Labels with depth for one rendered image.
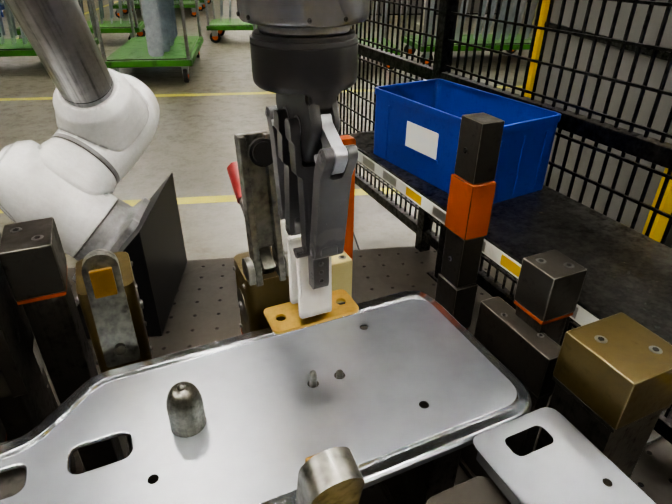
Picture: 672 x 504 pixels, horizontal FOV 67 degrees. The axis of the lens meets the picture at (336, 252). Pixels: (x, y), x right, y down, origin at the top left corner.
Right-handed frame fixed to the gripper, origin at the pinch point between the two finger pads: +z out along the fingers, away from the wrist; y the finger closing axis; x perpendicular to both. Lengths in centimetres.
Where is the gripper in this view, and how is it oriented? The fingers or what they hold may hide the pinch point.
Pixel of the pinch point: (309, 274)
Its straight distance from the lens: 45.3
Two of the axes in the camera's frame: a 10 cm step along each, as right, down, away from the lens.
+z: -0.1, 8.6, 5.1
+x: 9.1, -2.0, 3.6
